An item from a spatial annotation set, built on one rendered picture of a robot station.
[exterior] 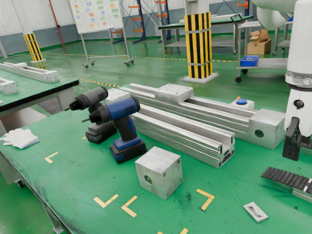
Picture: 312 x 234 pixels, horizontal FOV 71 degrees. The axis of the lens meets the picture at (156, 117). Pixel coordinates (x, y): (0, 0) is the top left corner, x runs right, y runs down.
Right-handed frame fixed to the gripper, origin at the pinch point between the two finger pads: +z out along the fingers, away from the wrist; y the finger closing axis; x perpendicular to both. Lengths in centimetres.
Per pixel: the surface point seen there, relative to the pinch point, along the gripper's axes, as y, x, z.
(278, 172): 1.9, 3.5, 11.0
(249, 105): 32.8, 26.6, 7.6
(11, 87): -21, 208, 10
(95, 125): -17, 71, 8
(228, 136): 3.3, 19.7, 5.8
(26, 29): 222, 1015, -34
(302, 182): 0.9, -2.3, 10.8
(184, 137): -3.7, 32.0, 7.0
